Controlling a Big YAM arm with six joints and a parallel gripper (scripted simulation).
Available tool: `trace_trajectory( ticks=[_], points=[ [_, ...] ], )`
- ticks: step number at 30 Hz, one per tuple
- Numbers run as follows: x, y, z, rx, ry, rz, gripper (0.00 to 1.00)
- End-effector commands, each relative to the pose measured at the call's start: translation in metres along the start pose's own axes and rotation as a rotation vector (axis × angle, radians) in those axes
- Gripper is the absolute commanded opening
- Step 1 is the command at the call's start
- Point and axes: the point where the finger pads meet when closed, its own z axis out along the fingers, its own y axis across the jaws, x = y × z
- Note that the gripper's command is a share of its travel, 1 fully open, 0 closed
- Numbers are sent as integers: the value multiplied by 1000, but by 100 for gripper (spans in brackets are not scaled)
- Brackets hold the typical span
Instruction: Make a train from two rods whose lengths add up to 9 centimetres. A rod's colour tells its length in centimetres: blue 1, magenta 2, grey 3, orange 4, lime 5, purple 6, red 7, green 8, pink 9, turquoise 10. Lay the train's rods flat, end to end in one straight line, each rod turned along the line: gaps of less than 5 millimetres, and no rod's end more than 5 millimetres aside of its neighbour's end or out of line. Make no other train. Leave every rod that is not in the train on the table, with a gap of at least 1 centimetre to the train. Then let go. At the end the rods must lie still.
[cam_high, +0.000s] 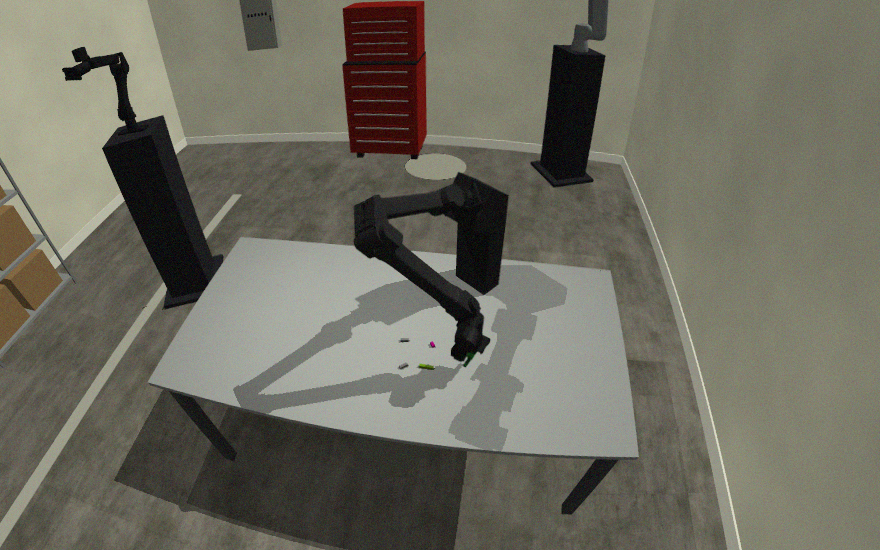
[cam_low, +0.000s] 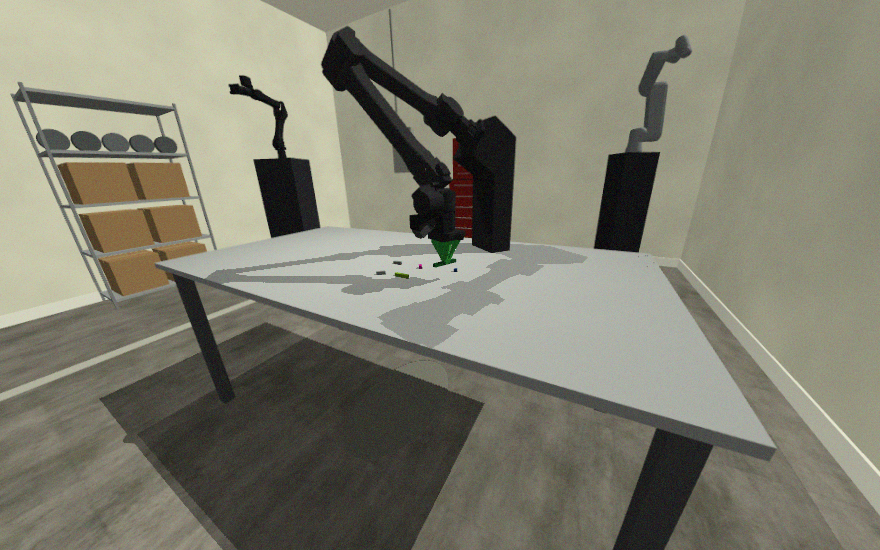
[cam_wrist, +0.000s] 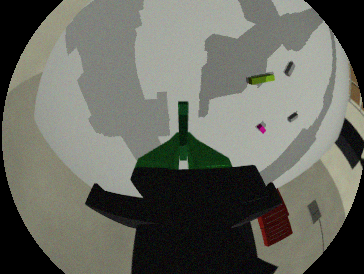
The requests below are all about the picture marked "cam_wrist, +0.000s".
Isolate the lime green rod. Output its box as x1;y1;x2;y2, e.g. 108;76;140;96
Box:
248;74;275;85

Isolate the magenta rod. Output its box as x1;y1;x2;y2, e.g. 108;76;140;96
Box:
257;124;266;133

